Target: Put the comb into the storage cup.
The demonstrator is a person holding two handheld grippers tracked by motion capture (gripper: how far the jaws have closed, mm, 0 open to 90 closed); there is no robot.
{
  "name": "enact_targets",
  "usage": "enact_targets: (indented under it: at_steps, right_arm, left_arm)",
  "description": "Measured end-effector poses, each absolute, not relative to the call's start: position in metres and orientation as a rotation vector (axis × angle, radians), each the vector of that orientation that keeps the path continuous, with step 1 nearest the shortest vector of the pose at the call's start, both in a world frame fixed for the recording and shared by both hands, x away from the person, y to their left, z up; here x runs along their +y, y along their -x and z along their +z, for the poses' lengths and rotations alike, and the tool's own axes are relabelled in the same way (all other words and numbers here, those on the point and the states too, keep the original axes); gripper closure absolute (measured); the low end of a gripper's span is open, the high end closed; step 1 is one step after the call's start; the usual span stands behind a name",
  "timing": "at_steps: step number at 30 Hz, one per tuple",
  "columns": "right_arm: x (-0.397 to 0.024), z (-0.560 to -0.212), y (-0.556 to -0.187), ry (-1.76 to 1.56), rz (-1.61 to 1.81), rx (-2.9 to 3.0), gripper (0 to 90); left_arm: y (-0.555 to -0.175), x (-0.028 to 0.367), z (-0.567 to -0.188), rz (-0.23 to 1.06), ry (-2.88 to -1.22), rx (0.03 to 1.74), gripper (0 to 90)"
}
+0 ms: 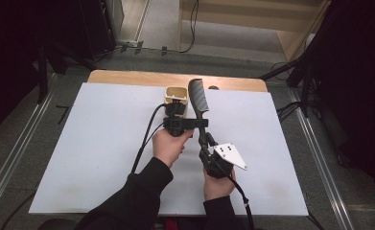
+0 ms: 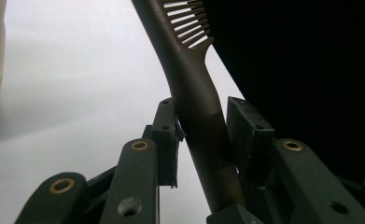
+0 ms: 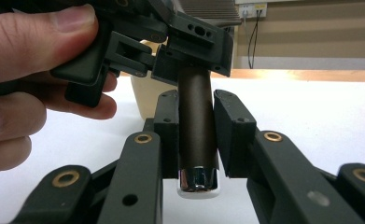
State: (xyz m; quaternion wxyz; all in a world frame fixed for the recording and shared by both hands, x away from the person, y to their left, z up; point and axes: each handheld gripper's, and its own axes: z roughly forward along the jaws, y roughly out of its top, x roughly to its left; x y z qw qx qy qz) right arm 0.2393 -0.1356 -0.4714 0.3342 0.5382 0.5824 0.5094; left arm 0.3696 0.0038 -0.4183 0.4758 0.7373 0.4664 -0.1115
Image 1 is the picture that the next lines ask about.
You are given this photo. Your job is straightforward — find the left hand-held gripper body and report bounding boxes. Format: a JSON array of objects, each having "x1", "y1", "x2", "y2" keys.
[{"x1": 162, "y1": 109, "x2": 209, "y2": 138}]

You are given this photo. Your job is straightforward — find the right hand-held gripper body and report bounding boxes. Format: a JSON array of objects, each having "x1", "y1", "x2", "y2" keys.
[{"x1": 199, "y1": 142, "x2": 248, "y2": 179}]

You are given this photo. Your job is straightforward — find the beige square holder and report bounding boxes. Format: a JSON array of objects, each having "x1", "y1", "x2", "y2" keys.
[{"x1": 164, "y1": 85, "x2": 189, "y2": 107}]

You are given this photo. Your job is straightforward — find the dark brown comb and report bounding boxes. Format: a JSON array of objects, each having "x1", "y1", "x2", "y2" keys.
[{"x1": 188, "y1": 78, "x2": 210, "y2": 142}]

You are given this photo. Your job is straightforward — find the person's left hand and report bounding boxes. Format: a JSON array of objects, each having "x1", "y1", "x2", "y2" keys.
[{"x1": 152, "y1": 128, "x2": 195, "y2": 169}]

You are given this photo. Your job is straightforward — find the person's right hand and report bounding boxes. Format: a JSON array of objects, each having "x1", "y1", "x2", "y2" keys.
[{"x1": 202, "y1": 167, "x2": 237, "y2": 202}]

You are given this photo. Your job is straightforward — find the wooden table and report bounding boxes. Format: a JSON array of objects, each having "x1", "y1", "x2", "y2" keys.
[{"x1": 87, "y1": 69, "x2": 269, "y2": 93}]

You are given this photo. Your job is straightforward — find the white table board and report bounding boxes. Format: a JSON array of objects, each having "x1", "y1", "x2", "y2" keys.
[{"x1": 29, "y1": 81, "x2": 310, "y2": 217}]

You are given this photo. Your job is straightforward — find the wooden bench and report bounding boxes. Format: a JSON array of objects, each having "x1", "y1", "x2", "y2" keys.
[{"x1": 177, "y1": 0, "x2": 332, "y2": 62}]

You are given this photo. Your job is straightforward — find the black metal stand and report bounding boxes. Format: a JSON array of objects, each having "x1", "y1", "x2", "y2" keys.
[
  {"x1": 259, "y1": 0, "x2": 337, "y2": 119},
  {"x1": 35, "y1": 39, "x2": 98, "y2": 104}
]

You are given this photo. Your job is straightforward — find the dark curtain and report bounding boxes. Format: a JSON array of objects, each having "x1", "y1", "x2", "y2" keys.
[
  {"x1": 313, "y1": 0, "x2": 375, "y2": 205},
  {"x1": 0, "y1": 0, "x2": 114, "y2": 143}
]

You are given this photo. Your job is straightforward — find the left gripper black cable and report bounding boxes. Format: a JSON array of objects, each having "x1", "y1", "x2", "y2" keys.
[{"x1": 130, "y1": 103, "x2": 170, "y2": 175}]

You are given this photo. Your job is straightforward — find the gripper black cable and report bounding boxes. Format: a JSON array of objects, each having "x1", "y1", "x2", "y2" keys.
[
  {"x1": 225, "y1": 173, "x2": 256, "y2": 230},
  {"x1": 130, "y1": 103, "x2": 170, "y2": 175}
]

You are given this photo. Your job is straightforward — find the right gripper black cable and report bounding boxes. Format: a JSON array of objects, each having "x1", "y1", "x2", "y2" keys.
[{"x1": 225, "y1": 173, "x2": 256, "y2": 230}]

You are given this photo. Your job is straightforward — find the black floor cables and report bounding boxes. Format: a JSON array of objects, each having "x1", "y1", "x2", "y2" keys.
[{"x1": 275, "y1": 101, "x2": 306, "y2": 124}]

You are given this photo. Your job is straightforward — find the hanging black cable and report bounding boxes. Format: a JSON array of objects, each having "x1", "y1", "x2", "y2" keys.
[{"x1": 178, "y1": 0, "x2": 199, "y2": 54}]

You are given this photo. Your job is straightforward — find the metal floor rail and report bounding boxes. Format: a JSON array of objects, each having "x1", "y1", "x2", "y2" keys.
[
  {"x1": 0, "y1": 73, "x2": 63, "y2": 221},
  {"x1": 289, "y1": 87, "x2": 357, "y2": 230}
]

